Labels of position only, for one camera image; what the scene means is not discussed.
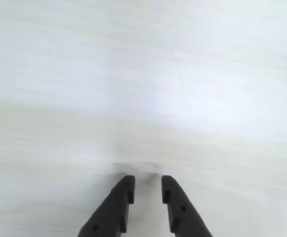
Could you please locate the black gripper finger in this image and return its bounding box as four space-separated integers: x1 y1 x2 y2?
77 175 136 237
161 175 213 237

